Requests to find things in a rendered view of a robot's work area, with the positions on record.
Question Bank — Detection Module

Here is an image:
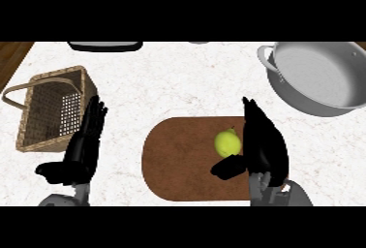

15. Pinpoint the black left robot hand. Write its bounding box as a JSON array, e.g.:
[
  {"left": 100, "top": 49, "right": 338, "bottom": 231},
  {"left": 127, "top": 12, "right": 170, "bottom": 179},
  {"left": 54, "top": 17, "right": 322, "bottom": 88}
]
[{"left": 34, "top": 94, "right": 110, "bottom": 186}]

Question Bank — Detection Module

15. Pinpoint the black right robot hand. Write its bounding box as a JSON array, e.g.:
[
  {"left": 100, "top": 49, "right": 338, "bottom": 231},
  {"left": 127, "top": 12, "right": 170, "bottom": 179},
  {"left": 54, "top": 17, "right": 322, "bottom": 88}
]
[{"left": 209, "top": 96, "right": 291, "bottom": 188}]

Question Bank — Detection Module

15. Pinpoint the yellow-green pear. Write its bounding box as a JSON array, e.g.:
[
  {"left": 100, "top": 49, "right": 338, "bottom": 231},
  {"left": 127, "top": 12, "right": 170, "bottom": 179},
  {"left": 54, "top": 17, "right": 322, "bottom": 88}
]
[{"left": 212, "top": 126, "right": 243, "bottom": 159}]

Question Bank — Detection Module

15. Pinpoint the brown wooden cutting board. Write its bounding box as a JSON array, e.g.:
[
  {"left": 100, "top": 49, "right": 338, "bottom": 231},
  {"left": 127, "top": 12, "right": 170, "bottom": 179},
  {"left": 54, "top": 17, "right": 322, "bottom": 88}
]
[{"left": 140, "top": 116, "right": 252, "bottom": 202}]

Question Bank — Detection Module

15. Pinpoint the grey metal pot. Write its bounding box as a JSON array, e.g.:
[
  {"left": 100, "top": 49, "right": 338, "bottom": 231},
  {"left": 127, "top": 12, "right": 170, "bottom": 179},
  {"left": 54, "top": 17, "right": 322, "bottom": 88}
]
[{"left": 255, "top": 42, "right": 366, "bottom": 118}]

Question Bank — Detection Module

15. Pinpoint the brown wooden surface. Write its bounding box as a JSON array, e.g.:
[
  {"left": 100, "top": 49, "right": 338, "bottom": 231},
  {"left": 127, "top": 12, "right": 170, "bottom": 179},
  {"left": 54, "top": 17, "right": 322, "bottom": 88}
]
[{"left": 0, "top": 42, "right": 35, "bottom": 92}]

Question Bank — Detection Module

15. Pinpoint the wicker basket with handle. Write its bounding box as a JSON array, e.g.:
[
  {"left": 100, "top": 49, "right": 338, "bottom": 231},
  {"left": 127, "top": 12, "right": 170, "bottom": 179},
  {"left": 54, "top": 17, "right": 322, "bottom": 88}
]
[{"left": 1, "top": 65, "right": 99, "bottom": 153}]

